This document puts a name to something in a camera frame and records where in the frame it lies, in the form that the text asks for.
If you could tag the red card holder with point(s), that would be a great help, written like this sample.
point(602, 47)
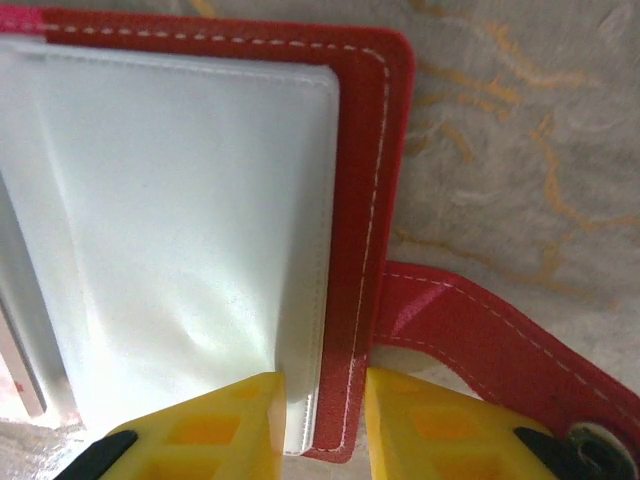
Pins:
point(360, 200)

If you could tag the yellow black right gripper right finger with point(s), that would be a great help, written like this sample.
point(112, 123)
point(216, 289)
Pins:
point(440, 440)

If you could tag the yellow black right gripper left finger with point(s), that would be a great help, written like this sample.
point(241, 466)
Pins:
point(210, 440)

